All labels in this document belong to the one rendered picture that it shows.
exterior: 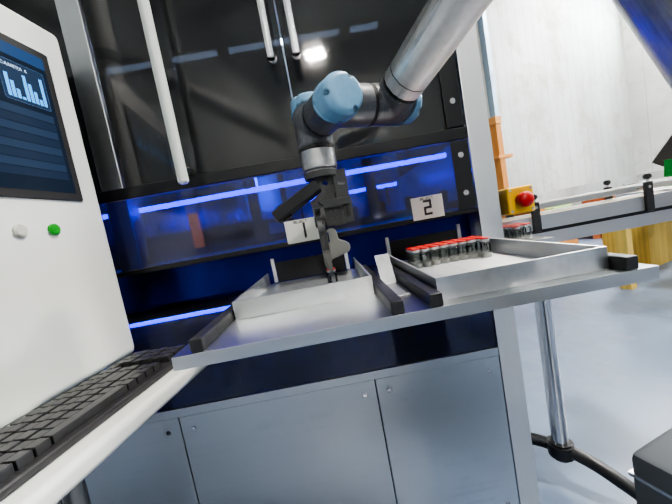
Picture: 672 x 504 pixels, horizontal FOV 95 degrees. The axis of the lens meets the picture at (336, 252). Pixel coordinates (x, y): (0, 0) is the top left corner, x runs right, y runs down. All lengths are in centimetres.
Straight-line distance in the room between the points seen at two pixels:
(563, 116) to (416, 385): 720
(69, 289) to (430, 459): 99
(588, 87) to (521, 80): 179
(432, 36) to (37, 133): 75
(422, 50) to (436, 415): 88
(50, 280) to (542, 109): 729
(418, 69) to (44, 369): 82
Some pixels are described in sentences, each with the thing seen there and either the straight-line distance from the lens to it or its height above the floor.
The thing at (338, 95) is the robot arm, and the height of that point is 122.
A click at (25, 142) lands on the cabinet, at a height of 128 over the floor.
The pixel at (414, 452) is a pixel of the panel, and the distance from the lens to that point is 107.
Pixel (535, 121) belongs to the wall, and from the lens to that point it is 720.
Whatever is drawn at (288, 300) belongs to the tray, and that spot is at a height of 90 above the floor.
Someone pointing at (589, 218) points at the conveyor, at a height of 90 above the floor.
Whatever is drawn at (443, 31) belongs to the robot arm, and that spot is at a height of 126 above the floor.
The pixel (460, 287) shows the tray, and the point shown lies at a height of 89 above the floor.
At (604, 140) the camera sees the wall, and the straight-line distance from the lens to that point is 871.
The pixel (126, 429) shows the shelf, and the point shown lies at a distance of 58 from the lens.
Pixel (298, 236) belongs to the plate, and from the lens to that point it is 82.
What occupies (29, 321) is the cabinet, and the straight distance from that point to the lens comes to 77.
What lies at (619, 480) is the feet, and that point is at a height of 9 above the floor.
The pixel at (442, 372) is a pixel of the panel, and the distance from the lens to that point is 97.
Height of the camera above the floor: 102
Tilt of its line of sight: 5 degrees down
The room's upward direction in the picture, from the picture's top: 10 degrees counter-clockwise
